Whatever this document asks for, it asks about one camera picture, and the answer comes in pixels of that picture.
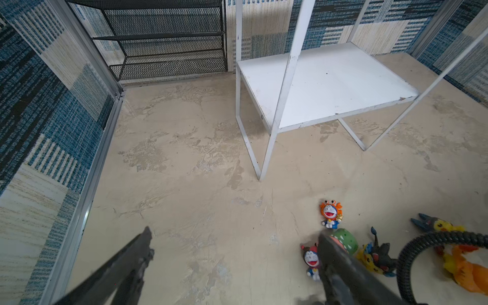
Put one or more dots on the orange crab hood Doraemon figure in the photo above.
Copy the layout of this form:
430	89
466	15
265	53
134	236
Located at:
332	213

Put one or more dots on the pink green cactus figure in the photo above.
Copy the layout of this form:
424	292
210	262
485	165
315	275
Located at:
345	239

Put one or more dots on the red hat Doraemon figure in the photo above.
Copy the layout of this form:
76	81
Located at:
311	259

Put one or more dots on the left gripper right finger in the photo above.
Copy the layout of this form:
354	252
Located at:
345	280

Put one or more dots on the orange yellow Pokemon figure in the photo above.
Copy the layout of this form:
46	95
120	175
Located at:
472	277

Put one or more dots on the black blue Luxray figure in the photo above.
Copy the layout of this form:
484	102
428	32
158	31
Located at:
376	258

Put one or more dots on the black wire mesh rack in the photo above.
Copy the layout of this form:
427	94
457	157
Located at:
156	40

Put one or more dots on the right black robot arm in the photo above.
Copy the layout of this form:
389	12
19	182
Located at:
420	277

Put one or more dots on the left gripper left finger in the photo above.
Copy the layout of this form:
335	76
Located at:
121	278

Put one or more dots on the white two-tier shelf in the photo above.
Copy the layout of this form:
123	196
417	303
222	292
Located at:
310	62

